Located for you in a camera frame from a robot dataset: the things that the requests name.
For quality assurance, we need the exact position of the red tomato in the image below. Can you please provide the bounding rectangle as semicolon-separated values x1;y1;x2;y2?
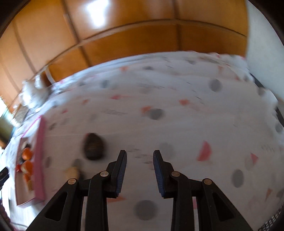
16;164;22;173

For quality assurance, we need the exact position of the orange carrot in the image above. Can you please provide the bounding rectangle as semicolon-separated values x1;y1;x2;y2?
23;173;31;184

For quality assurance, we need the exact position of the large orange with stem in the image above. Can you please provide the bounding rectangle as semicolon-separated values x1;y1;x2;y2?
21;160;33;176

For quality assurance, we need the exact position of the small orange tangerine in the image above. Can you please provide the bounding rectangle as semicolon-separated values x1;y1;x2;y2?
22;147;33;161

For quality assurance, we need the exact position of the large cut dark cylinder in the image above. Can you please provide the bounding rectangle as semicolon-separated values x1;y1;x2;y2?
64;166;81;180

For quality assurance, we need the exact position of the large dark water chestnut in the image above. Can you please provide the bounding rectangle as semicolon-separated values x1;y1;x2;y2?
83;133;105;161

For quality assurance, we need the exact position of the yellow-brown small round fruit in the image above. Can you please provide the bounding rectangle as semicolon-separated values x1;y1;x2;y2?
26;180;34;192

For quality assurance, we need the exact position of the pink-edged cardboard tray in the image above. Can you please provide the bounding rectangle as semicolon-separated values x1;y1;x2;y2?
14;116;46;208

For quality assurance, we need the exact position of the wooden door with glass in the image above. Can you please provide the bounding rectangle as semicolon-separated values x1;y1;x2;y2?
0;97;17;150

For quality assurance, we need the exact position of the ornate tissue box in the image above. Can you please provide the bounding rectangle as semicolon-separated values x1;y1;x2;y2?
13;104;29;124

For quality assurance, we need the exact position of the white ceramic electric kettle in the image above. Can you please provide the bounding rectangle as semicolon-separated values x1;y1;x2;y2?
18;75;49;110

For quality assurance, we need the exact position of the white patterned tablecloth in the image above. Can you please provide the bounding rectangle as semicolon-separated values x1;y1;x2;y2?
1;52;283;230

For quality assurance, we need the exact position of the white kettle power cord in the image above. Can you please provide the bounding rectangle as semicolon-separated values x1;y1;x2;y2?
44;65;57;85

